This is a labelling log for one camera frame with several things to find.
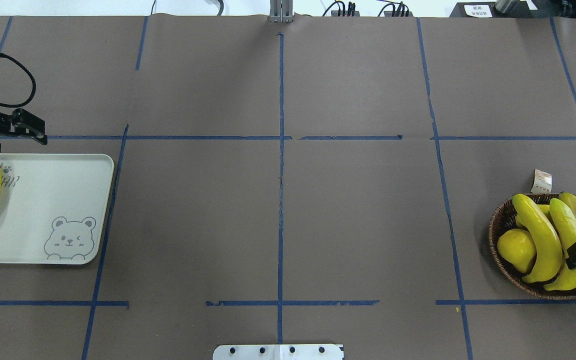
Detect yellow banana top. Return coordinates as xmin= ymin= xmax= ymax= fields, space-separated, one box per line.
xmin=511 ymin=193 xmax=563 ymax=284

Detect brown wicker basket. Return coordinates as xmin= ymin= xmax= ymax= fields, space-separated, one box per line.
xmin=487 ymin=198 xmax=576 ymax=301

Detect white rectangular tray plate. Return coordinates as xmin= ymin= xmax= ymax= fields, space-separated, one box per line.
xmin=0 ymin=153 xmax=115 ymax=265

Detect white mounting plate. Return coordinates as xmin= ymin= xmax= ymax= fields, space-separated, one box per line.
xmin=212 ymin=343 xmax=345 ymax=360

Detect paper price tag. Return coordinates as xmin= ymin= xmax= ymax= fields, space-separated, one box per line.
xmin=530 ymin=168 xmax=553 ymax=194

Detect yellow lemon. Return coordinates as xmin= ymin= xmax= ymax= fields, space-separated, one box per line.
xmin=497 ymin=228 xmax=537 ymax=274

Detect small metal cylinder weight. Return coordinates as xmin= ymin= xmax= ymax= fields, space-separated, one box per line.
xmin=493 ymin=0 xmax=521 ymax=16

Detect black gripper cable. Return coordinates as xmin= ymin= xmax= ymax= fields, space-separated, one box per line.
xmin=0 ymin=52 xmax=37 ymax=109

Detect aluminium frame post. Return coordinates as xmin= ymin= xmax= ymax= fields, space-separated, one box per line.
xmin=269 ymin=0 xmax=295 ymax=24

